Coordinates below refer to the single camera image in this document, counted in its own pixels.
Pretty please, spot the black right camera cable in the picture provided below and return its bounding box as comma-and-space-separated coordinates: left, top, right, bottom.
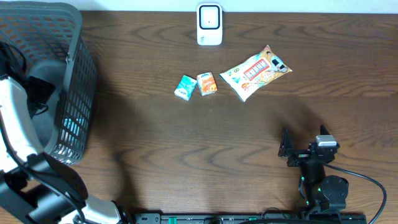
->
320, 160, 388, 224

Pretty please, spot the orange tissue pack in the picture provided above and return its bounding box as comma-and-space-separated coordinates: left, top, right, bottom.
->
197, 72, 218, 96

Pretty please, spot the teal tissue pack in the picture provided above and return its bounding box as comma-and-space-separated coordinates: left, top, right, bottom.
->
174, 75, 197, 101

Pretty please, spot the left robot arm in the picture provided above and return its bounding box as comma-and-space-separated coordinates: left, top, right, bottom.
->
1, 42, 134, 223

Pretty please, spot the white barcode scanner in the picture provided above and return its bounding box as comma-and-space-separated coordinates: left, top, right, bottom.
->
197, 3, 223, 46

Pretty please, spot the large yellow wipes packet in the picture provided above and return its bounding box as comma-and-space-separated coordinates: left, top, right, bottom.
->
220, 45, 292, 102

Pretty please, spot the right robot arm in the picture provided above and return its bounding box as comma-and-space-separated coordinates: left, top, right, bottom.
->
278, 125, 349, 215

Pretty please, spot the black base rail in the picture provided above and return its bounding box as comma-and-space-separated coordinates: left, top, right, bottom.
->
134, 213, 367, 224

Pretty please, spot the grey plastic mesh basket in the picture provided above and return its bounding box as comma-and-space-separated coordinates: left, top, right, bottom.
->
1, 1, 97, 166

